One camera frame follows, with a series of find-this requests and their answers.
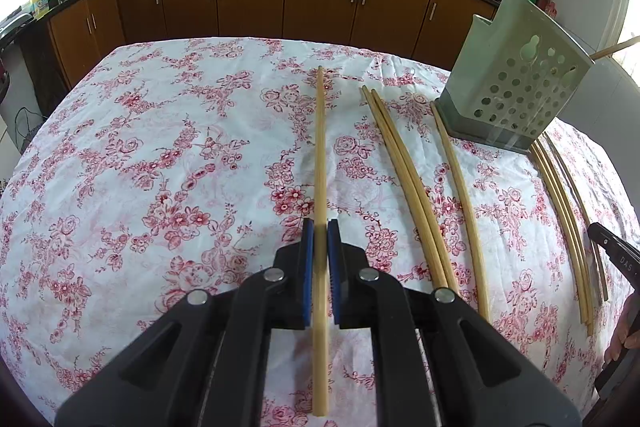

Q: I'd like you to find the red floral tablecloth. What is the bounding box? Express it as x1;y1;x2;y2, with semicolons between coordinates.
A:
0;38;640;427

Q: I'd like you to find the person's right hand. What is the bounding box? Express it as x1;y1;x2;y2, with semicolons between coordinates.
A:
604;294;640;365

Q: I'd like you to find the green perforated chopstick holder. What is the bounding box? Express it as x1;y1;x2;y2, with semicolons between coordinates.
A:
434;0;596;154

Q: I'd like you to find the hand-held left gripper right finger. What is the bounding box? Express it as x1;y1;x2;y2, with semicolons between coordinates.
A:
327;218;583;427

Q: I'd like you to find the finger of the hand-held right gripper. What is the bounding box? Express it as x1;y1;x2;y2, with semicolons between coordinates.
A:
587;223;640;295

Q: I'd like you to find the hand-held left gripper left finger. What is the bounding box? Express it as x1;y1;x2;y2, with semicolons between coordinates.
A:
54;217;315;427

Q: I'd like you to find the long bamboo chopstick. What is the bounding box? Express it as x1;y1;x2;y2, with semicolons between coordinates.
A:
311;66;332;418

